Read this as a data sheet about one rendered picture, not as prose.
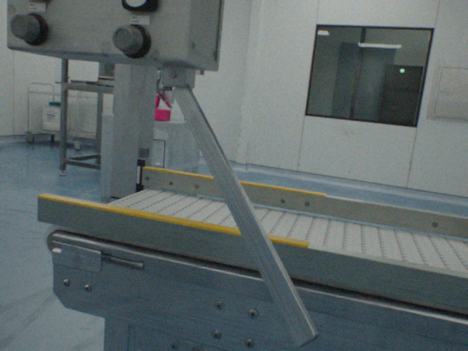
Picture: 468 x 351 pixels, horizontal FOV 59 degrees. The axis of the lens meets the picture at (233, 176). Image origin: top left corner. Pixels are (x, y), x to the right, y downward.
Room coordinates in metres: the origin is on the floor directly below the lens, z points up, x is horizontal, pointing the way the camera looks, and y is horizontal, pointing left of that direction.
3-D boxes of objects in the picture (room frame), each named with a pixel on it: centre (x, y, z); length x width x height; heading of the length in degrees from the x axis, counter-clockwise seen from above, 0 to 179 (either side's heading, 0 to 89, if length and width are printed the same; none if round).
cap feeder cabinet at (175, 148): (3.39, 0.69, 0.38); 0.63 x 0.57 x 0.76; 70
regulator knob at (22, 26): (0.45, 0.23, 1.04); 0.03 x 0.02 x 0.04; 75
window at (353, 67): (5.31, -1.51, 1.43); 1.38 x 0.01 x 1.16; 70
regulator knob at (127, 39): (0.42, 0.11, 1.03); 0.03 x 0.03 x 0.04; 75
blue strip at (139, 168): (0.78, 0.18, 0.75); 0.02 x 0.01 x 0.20; 75
